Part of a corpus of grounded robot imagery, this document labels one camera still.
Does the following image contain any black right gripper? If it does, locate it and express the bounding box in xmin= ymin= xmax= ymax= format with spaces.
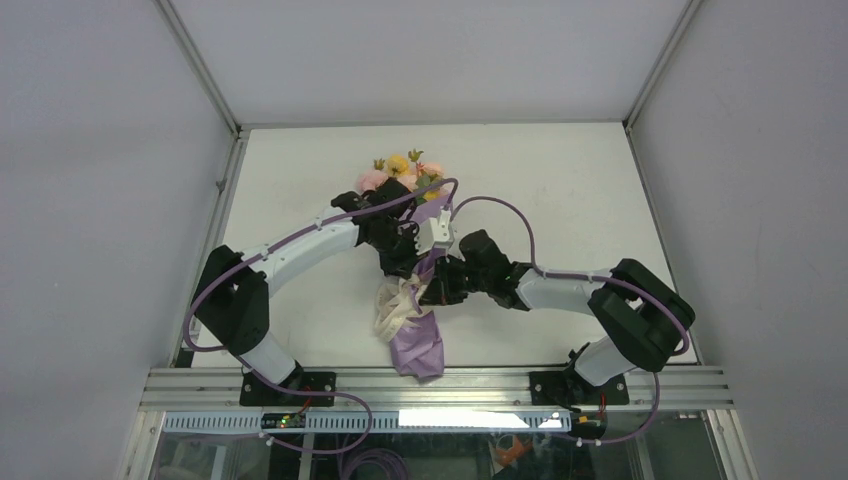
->
xmin=417 ymin=257 xmax=491 ymax=307

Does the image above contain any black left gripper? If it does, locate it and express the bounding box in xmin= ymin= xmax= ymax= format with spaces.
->
xmin=367 ymin=224 xmax=430 ymax=281

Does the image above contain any peach fake rose stem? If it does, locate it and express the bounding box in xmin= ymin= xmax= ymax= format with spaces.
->
xmin=407 ymin=149 xmax=444 ymax=190

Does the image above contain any cream ribbon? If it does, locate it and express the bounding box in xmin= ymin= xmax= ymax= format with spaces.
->
xmin=374 ymin=274 xmax=432 ymax=343

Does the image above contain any purple wrapping paper sheet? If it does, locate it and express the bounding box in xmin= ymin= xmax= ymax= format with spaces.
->
xmin=387 ymin=192 xmax=458 ymax=380

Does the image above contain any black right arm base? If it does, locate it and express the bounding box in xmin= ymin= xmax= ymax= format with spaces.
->
xmin=528 ymin=343 xmax=630 ymax=412

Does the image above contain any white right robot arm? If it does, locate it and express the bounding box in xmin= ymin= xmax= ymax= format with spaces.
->
xmin=417 ymin=230 xmax=696 ymax=405

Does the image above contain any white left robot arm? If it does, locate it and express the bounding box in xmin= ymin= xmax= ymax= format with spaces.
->
xmin=190 ymin=179 xmax=421 ymax=406

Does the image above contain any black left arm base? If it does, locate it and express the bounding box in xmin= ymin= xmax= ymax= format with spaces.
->
xmin=239 ymin=366 xmax=337 ymax=407

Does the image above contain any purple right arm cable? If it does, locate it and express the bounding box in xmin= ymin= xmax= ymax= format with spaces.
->
xmin=450 ymin=195 xmax=692 ymax=446

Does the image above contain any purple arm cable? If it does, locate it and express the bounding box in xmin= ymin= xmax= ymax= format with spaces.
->
xmin=450 ymin=195 xmax=692 ymax=446
xmin=182 ymin=177 xmax=460 ymax=457

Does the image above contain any white slotted cable duct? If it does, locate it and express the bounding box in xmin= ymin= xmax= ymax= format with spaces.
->
xmin=163 ymin=408 xmax=571 ymax=435

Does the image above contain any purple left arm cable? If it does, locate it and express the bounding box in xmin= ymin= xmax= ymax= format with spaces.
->
xmin=182 ymin=177 xmax=460 ymax=457

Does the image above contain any aluminium mounting rail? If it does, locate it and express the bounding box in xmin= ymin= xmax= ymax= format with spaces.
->
xmin=139 ymin=365 xmax=735 ymax=412

